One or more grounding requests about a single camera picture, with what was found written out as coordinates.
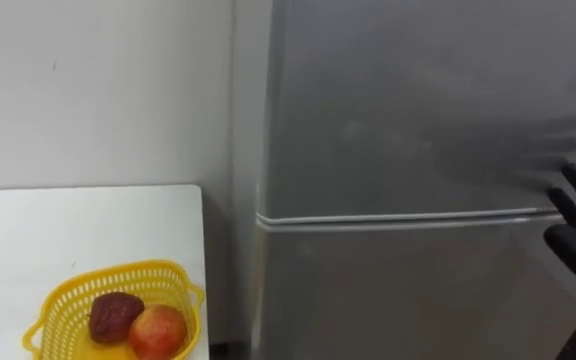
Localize grey fridge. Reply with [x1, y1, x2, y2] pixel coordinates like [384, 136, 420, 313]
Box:
[229, 0, 576, 360]

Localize red apple soft toy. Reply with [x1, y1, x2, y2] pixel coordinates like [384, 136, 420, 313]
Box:
[127, 304, 188, 360]

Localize dark red fruit soft toy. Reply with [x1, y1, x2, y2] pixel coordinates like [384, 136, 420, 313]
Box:
[88, 291, 146, 345]

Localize yellow plastic basket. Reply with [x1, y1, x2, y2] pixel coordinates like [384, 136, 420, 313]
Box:
[21, 258, 206, 360]

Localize white table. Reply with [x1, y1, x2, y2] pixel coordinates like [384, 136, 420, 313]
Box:
[0, 184, 211, 360]

